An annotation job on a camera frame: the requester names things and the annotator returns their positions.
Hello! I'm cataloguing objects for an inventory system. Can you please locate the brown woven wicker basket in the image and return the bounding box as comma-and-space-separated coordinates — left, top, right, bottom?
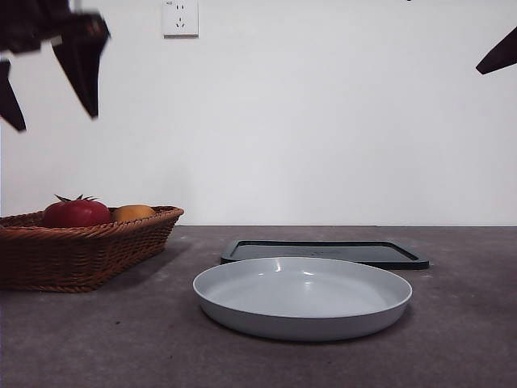
0, 205, 185, 293

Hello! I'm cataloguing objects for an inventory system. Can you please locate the grey round plate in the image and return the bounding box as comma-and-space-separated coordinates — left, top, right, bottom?
192, 256, 414, 343

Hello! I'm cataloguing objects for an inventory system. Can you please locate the white wall power socket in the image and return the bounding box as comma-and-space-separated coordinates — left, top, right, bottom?
162, 0, 200, 40

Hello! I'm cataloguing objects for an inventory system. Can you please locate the black rectangular tray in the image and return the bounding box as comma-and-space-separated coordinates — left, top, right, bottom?
220, 238, 430, 271

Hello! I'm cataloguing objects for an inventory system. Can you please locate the red tomato with green stem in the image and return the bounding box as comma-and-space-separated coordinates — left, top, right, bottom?
42, 193, 112, 228

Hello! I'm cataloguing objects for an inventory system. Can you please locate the yellow-orange potato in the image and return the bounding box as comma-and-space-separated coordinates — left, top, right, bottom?
111, 204, 157, 223

